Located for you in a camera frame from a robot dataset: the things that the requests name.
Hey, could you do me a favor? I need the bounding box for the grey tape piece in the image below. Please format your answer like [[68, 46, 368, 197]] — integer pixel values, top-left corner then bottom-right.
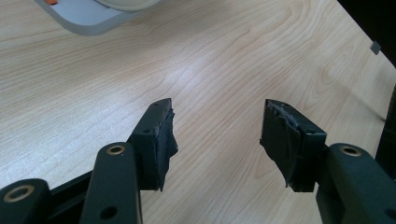
[[370, 40, 383, 56]]

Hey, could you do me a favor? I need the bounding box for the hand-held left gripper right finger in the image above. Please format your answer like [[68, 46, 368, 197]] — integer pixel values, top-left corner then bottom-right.
[[259, 98, 329, 193]]

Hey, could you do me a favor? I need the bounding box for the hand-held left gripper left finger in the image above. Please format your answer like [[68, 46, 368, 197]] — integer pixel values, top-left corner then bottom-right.
[[127, 97, 180, 192]]

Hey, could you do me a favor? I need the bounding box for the white two-tier shoe rack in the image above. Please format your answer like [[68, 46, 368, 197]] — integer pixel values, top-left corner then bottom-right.
[[34, 0, 166, 36]]

